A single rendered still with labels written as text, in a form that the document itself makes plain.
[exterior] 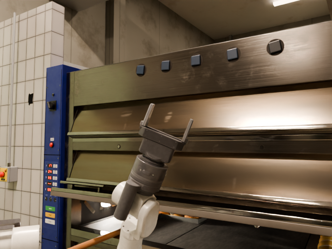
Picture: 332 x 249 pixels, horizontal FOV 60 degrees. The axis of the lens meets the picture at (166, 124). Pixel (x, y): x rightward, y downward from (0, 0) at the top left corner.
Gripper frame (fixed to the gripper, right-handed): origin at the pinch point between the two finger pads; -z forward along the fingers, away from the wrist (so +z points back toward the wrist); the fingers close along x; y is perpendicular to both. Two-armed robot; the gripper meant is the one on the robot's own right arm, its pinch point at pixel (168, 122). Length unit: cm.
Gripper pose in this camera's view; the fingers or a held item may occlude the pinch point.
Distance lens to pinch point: 73.9
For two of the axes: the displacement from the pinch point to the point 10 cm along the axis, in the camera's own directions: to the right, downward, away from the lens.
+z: -3.6, 9.3, 1.0
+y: 1.4, -0.6, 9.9
